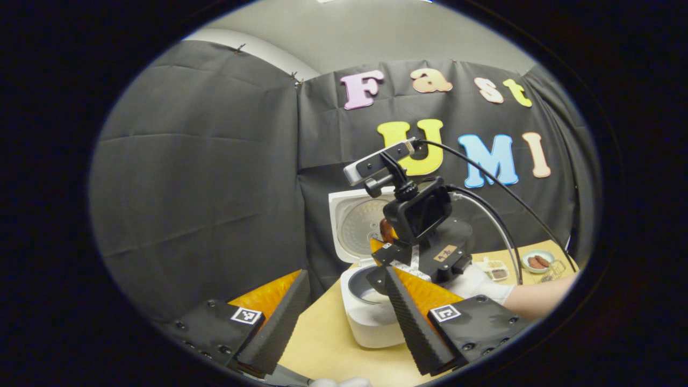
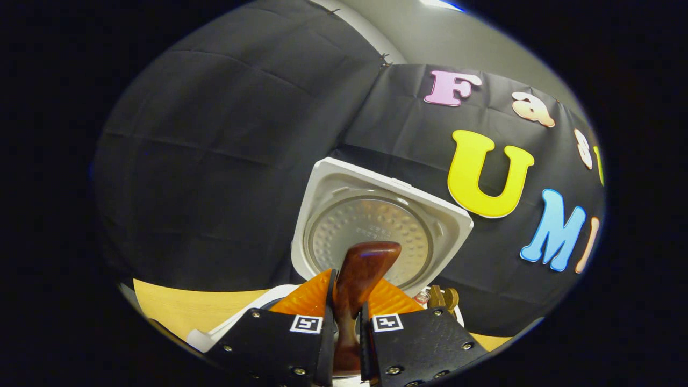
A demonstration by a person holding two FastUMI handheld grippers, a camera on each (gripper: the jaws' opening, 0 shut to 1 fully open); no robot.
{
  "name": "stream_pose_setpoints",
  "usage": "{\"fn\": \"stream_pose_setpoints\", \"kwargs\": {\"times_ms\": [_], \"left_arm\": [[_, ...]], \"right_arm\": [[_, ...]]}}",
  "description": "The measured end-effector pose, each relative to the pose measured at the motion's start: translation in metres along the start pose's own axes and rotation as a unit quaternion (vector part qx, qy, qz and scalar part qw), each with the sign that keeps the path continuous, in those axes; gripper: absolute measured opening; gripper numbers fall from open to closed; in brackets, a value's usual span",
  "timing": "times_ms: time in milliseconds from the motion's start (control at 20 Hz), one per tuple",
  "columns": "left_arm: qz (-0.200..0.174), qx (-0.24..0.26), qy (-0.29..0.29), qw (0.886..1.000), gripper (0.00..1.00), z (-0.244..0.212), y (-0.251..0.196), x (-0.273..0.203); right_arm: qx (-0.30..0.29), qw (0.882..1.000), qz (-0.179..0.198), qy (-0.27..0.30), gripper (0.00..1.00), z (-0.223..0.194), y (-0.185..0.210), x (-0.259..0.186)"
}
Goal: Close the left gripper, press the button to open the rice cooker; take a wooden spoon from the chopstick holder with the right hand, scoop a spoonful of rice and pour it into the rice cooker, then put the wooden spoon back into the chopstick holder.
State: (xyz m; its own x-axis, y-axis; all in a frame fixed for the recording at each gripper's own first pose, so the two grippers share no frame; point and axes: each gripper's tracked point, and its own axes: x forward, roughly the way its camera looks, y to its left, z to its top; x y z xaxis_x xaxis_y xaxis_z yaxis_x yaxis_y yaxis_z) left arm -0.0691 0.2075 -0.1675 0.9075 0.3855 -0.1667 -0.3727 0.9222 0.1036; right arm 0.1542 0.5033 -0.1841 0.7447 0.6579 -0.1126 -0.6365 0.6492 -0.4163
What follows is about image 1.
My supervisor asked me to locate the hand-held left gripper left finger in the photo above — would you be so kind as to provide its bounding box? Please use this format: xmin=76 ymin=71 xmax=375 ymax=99
xmin=161 ymin=269 xmax=311 ymax=377

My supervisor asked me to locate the white divided dish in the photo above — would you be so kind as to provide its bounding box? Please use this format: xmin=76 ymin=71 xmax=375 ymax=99
xmin=476 ymin=257 xmax=510 ymax=283

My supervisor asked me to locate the white cable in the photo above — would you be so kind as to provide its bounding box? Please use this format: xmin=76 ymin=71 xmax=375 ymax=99
xmin=454 ymin=192 xmax=519 ymax=283

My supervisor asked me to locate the white rice cooker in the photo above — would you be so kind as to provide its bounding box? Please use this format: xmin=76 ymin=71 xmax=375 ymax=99
xmin=329 ymin=187 xmax=406 ymax=349

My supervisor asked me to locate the long black cable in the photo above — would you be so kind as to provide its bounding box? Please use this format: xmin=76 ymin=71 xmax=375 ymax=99
xmin=417 ymin=139 xmax=578 ymax=272

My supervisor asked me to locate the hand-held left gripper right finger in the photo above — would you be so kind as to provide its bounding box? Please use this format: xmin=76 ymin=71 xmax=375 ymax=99
xmin=384 ymin=266 xmax=538 ymax=377

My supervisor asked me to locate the pale green plate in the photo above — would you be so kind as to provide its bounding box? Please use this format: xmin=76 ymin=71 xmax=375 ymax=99
xmin=521 ymin=250 xmax=555 ymax=275

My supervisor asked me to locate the black backdrop cloth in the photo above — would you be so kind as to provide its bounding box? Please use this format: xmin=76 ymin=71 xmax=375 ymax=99
xmin=89 ymin=40 xmax=601 ymax=323

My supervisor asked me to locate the clear wire chopstick holder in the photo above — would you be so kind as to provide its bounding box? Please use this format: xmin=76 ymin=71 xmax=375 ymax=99
xmin=540 ymin=260 xmax=568 ymax=283

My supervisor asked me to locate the short black cable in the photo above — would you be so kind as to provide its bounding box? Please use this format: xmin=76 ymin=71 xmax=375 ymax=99
xmin=446 ymin=184 xmax=525 ymax=285

